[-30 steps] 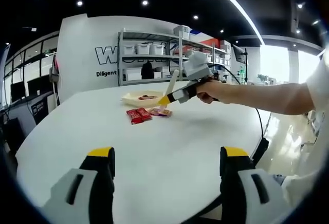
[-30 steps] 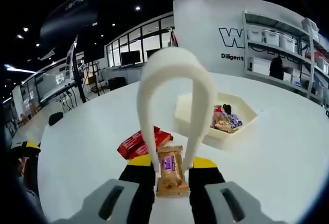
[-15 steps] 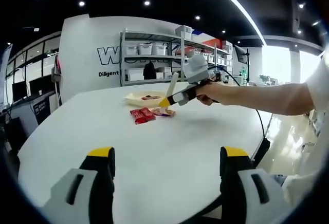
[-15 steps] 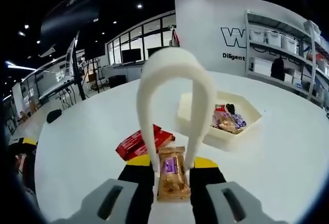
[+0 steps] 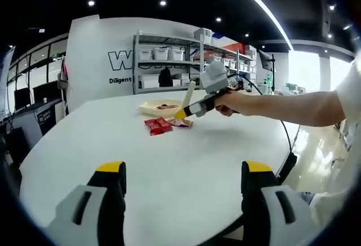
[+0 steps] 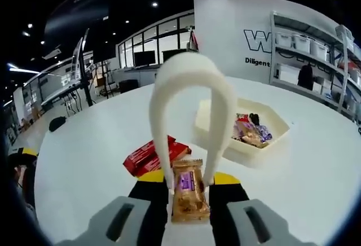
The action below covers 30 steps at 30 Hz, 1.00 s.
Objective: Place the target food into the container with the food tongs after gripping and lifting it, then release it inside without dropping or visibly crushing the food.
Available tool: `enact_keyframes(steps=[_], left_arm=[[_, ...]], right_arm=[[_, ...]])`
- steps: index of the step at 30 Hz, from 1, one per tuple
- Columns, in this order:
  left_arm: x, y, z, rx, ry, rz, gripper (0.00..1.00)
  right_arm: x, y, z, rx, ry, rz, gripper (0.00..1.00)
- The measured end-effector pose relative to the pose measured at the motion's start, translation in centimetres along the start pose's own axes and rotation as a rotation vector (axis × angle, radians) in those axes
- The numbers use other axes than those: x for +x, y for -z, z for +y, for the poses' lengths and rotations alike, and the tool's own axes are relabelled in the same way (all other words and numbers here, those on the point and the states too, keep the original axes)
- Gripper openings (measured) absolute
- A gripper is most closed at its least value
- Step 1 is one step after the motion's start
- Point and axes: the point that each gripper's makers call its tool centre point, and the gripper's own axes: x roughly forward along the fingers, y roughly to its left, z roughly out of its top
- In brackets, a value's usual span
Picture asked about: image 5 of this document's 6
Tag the grey hanging bag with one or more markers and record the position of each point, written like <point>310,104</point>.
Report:
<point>62,81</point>

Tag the green plants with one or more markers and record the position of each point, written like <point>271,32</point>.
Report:
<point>290,86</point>

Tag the white food tongs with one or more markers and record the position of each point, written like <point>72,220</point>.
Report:
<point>189,92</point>

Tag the long ceiling strip light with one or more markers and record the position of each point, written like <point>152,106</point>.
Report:
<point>268,9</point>

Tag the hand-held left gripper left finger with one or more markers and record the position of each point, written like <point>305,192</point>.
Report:
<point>84,217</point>

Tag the brown snack food packet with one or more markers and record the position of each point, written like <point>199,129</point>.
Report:
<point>167,106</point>

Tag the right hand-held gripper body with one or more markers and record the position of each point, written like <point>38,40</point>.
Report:
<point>215,81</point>

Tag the person's right hand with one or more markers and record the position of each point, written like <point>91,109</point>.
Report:
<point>237,105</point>

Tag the white lettered partition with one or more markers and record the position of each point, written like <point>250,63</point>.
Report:
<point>90,65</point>

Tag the group of white storage bins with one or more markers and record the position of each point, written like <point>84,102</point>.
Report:
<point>160,53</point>

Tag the black monitor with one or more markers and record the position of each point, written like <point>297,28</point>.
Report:
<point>22,99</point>
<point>46,93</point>

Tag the person's white shirt torso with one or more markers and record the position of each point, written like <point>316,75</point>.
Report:
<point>348,99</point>

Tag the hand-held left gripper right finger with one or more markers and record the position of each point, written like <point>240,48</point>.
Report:
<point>269,217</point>

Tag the group of ceiling spotlights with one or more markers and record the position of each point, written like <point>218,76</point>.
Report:
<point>163,2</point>

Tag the cream hexagonal food container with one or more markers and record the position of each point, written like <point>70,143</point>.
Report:
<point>149,110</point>

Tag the grey metal shelving rack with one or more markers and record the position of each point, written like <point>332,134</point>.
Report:
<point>202,48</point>

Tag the white box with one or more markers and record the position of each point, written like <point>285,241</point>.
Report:
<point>149,81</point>

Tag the black bag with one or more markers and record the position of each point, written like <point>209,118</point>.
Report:
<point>165,78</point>

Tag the long display counter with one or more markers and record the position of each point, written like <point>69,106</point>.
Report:
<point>48,117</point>

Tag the purple snack food packet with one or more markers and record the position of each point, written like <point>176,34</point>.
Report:
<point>184,123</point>

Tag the black office chair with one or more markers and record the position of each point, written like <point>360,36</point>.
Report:
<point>18,147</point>

